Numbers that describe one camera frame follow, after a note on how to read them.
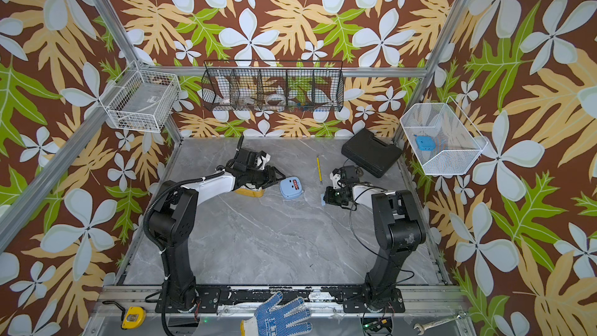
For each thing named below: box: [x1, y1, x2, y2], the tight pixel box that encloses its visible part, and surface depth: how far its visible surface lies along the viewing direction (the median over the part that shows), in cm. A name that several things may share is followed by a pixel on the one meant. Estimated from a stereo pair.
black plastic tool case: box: [341, 128, 402, 179], surface depth 113 cm
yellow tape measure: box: [120, 306, 147, 330], surface depth 71 cm
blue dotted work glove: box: [240, 291, 313, 336], surface depth 72 cm
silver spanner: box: [413, 311, 466, 336], surface depth 72 cm
